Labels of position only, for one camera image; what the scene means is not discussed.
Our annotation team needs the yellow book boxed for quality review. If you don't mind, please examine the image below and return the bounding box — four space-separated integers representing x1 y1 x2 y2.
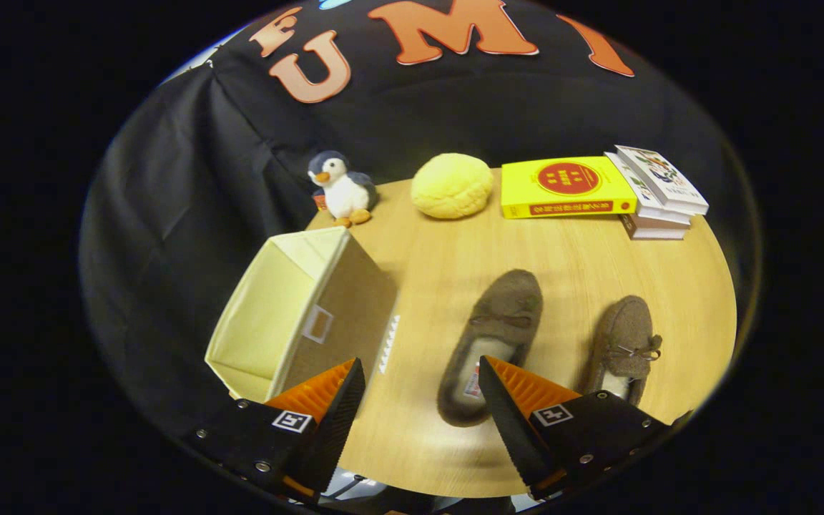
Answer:
501 155 638 219

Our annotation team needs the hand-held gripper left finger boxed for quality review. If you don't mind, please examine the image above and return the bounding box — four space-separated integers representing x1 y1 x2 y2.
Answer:
190 358 367 505

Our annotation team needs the white illustrated book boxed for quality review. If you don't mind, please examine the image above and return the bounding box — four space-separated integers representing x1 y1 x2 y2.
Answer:
614 144 710 217

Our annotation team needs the brown shoe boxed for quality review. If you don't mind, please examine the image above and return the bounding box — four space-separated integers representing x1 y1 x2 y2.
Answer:
579 295 663 407
436 269 544 428

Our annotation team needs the yellow round plush bun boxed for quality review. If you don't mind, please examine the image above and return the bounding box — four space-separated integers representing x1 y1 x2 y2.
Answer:
411 152 495 220

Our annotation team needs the white printed tape strip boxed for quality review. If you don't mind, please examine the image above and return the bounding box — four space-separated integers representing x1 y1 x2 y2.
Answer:
378 313 402 376

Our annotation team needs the brown-spined book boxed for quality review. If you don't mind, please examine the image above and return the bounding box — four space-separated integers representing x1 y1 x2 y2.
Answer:
619 213 688 240

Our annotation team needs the brown fabric storage box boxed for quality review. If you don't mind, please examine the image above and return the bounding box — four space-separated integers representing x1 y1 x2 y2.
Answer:
205 226 400 403

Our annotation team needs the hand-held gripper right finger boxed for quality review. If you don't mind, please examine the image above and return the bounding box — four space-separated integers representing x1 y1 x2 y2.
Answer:
479 355 674 501

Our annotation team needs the penguin plush toy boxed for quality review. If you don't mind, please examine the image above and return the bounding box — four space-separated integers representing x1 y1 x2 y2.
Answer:
307 150 378 229

